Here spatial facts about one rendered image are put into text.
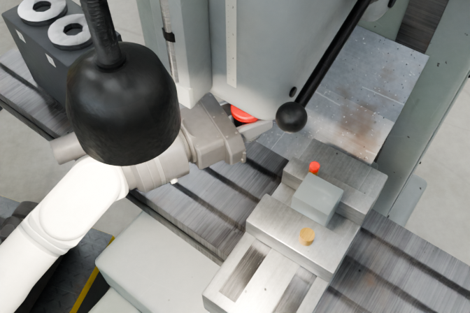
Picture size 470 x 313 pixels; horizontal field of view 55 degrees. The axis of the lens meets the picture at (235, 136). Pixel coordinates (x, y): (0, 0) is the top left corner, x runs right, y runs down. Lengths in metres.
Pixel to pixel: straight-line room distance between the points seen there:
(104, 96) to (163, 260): 0.65
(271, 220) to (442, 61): 0.45
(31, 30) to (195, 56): 0.55
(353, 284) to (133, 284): 0.39
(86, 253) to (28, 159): 0.88
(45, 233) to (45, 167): 1.62
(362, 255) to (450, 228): 1.28
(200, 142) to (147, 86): 0.35
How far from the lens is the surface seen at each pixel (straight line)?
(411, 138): 1.09
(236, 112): 0.65
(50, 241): 0.60
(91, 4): 0.25
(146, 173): 0.60
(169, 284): 0.88
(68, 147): 0.62
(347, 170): 0.82
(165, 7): 0.41
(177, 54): 0.44
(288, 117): 0.41
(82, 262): 1.48
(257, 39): 0.41
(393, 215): 1.79
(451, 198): 2.17
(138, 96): 0.27
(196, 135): 0.62
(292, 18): 0.40
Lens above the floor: 1.71
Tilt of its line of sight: 53 degrees down
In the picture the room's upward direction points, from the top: straight up
